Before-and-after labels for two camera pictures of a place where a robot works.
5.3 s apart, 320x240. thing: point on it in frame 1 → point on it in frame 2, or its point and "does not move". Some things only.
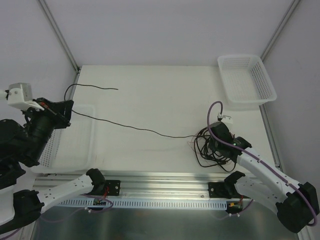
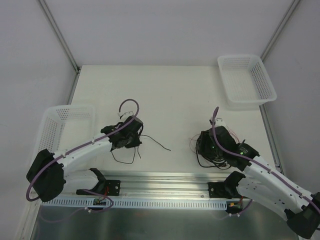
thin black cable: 116,123 → 138,150
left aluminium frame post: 59,35 does not move
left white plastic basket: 71,149 does not move
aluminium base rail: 140,186 does not move
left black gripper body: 61,113 → 130,142
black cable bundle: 205,157 does not move
